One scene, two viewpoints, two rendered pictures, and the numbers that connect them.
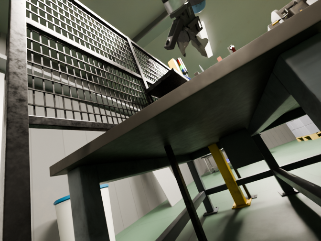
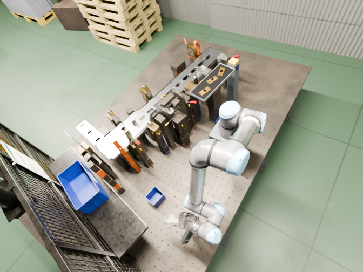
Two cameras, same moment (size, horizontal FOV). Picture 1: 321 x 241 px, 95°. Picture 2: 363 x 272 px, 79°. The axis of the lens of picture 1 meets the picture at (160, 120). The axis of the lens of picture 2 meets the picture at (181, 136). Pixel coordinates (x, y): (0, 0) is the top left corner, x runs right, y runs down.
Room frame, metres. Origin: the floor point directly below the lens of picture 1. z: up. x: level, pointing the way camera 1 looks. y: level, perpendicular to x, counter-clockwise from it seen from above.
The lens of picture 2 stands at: (0.21, -0.02, 2.32)
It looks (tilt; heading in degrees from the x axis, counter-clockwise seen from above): 56 degrees down; 298
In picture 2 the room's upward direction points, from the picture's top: 18 degrees counter-clockwise
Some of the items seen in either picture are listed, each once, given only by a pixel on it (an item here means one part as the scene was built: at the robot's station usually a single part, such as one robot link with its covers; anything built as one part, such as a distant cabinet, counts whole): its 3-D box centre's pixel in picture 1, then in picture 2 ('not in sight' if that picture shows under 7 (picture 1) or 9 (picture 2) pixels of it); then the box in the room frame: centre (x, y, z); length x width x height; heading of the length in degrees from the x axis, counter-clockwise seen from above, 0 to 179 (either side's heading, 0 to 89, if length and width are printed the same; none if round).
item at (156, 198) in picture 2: not in sight; (155, 197); (0.78, -0.41, 0.74); 0.11 x 0.10 x 0.09; 60
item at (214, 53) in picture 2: not in sight; (166, 95); (0.84, -1.20, 1.00); 1.38 x 0.22 x 0.02; 60
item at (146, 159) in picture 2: not in sight; (143, 155); (0.92, -0.69, 0.87); 0.10 x 0.07 x 0.35; 150
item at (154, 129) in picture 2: not in sight; (161, 140); (0.81, -0.83, 0.88); 0.11 x 0.07 x 0.37; 150
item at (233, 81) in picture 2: not in sight; (233, 83); (0.31, -1.44, 0.92); 0.08 x 0.08 x 0.44; 60
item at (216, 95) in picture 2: not in sight; (214, 102); (0.44, -1.21, 0.92); 0.10 x 0.08 x 0.45; 60
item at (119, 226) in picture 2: (190, 98); (92, 193); (1.12, -0.30, 1.01); 0.90 x 0.22 x 0.03; 150
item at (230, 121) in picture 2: not in sight; (230, 114); (0.27, -0.83, 1.27); 0.13 x 0.12 x 0.14; 165
